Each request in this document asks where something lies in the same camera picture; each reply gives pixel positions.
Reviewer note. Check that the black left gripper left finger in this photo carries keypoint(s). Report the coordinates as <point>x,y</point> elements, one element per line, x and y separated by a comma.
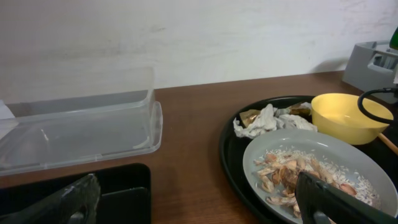
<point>75,203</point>

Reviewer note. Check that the black rectangular tray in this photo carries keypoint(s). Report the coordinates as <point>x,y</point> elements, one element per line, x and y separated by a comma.
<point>125,194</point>

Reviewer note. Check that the yellow bowl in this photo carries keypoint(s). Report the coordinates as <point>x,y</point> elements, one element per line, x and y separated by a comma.
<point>338,115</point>

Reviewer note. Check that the grey plate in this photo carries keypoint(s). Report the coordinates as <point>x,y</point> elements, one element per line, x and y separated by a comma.
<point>346,163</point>

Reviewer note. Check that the grey dishwasher rack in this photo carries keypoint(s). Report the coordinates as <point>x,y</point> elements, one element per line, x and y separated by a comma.
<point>371,66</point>

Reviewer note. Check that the round black tray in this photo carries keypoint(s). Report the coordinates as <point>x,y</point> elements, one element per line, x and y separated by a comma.
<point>232,149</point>

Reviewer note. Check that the crumpled white tissue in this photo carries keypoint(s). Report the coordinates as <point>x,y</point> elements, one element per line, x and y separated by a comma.
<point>267,122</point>

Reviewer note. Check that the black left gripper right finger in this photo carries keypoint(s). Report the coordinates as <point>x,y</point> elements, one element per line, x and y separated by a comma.
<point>320,202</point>

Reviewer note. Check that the clear plastic bin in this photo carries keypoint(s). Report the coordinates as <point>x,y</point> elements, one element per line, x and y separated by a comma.
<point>109,115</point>

